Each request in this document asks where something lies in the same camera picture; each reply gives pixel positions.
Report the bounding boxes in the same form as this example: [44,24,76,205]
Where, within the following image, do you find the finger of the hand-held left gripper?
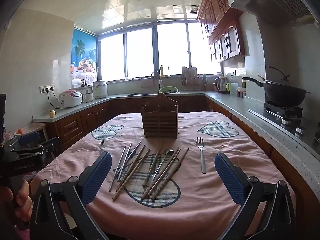
[10,137,62,159]

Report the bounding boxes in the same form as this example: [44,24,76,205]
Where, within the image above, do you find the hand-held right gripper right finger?
[214,152,297,240]

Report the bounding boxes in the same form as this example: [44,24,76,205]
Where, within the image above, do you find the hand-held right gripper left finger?
[30,152,113,240]

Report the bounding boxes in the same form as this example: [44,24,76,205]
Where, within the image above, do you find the metal chopstick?
[108,146,126,192]
[117,141,142,183]
[120,144,146,183]
[114,142,132,180]

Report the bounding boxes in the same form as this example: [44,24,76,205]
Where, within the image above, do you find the light wooden chopstick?
[116,149,151,193]
[112,145,147,201]

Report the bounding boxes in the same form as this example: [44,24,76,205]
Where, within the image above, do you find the dark wooden chopstick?
[143,142,164,187]

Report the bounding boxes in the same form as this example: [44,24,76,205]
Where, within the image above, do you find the brown wooden chopstick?
[151,147,190,200]
[147,149,182,196]
[141,147,180,200]

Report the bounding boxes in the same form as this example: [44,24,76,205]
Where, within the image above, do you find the steel spoon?
[147,149,175,187]

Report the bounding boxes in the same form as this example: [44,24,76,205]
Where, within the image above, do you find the wooden utensil holder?
[141,92,178,140]

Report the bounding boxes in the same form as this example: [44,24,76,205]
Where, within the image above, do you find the person's left hand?
[0,179,32,222]

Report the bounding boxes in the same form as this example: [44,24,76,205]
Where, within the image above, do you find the pale plastic stool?
[14,122,48,153]

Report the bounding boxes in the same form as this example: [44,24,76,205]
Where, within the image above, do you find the pink heart-print tablecloth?
[30,111,297,240]

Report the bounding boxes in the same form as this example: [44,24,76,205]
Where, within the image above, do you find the white and pink rice cooker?
[59,90,83,109]

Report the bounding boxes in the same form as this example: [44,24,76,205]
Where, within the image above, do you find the large white cooker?
[92,80,108,99]

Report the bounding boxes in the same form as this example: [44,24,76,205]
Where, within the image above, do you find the gas stove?
[247,100,307,134]

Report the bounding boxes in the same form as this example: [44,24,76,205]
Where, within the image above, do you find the green mug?
[226,82,238,97]

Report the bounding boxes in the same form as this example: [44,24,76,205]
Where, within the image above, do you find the electric kettle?
[214,76,229,94]

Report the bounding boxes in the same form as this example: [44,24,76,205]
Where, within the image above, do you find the black wok with lid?
[242,66,312,107]

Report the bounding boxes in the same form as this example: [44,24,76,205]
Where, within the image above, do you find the green wash basin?
[159,86,179,94]

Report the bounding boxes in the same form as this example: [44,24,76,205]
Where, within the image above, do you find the dish rack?
[181,66,201,91]

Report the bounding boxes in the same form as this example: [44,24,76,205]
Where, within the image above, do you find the steel kitchen faucet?
[150,70,163,93]

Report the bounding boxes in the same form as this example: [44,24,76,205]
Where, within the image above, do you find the kitchen window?
[96,21,223,83]

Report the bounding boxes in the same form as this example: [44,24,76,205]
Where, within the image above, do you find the wooden upper cabinets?
[197,0,247,63]

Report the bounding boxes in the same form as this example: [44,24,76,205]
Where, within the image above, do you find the range hood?
[227,0,318,28]

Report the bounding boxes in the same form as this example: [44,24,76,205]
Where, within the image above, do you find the black power cable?
[46,90,63,110]

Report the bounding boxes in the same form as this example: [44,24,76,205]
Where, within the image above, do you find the tropical fruit wall poster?
[71,28,98,80]

